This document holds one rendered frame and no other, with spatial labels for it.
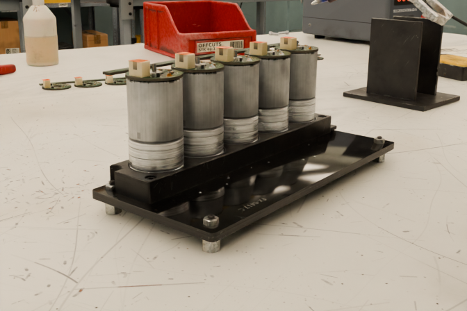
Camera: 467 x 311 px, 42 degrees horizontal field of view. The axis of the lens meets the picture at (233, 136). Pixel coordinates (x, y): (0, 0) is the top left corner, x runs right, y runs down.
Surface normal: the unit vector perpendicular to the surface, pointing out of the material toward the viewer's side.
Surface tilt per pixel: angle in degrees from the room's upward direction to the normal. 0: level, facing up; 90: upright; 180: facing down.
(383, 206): 0
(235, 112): 90
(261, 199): 0
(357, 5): 90
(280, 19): 90
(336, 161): 0
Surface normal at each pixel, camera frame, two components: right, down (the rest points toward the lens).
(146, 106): -0.19, 0.27
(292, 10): 0.58, 0.23
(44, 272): 0.01, -0.96
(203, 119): 0.24, 0.27
